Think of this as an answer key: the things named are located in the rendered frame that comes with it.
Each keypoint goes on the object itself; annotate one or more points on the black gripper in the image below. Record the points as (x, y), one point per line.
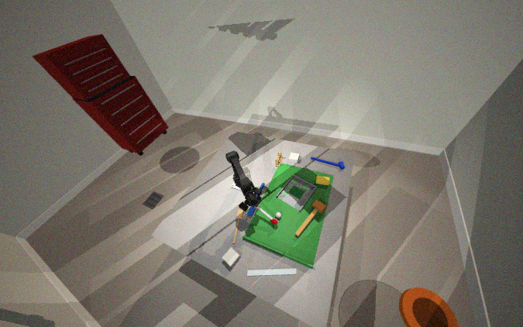
(244, 206)

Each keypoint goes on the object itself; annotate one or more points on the beige box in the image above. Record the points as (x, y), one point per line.
(231, 257)
(294, 157)

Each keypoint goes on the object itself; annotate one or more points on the yellow rectangular block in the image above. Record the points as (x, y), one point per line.
(323, 180)

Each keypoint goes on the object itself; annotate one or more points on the green putting mat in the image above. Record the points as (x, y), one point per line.
(282, 236)

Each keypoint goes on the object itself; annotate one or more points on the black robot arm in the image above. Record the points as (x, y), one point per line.
(241, 180)

